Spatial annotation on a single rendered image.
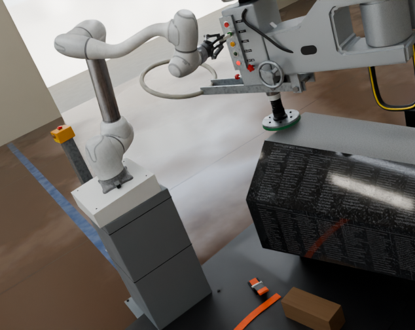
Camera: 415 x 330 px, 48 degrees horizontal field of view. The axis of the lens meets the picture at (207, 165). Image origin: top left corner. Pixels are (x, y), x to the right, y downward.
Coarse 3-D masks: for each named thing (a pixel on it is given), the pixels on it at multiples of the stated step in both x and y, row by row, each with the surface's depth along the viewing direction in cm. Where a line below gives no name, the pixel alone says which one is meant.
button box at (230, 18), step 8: (224, 16) 231; (232, 16) 229; (232, 24) 230; (224, 32) 236; (232, 32) 233; (232, 40) 235; (232, 48) 238; (240, 48) 235; (232, 56) 241; (240, 56) 238
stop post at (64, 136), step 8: (64, 128) 323; (56, 136) 320; (64, 136) 322; (72, 136) 325; (64, 144) 325; (72, 144) 328; (72, 152) 329; (72, 160) 331; (80, 160) 334; (80, 168) 335; (80, 176) 337; (88, 176) 340
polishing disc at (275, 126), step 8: (288, 112) 264; (296, 112) 260; (264, 120) 264; (272, 120) 261; (280, 120) 257; (288, 120) 254; (296, 120) 253; (264, 128) 259; (272, 128) 254; (280, 128) 252
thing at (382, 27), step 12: (384, 0) 187; (396, 0) 186; (372, 12) 191; (384, 12) 189; (396, 12) 188; (408, 12) 192; (372, 24) 194; (384, 24) 191; (396, 24) 190; (408, 24) 193; (372, 36) 197; (384, 36) 193; (396, 36) 192; (408, 36) 194
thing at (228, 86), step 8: (312, 72) 240; (216, 80) 280; (224, 80) 277; (232, 80) 273; (240, 80) 269; (288, 80) 250; (304, 80) 238; (312, 80) 241; (200, 88) 276; (208, 88) 272; (216, 88) 269; (224, 88) 265; (232, 88) 262; (240, 88) 258; (248, 88) 255; (256, 88) 252; (264, 88) 248; (272, 88) 244; (280, 88) 243; (288, 88) 240; (296, 88) 233; (304, 88) 234
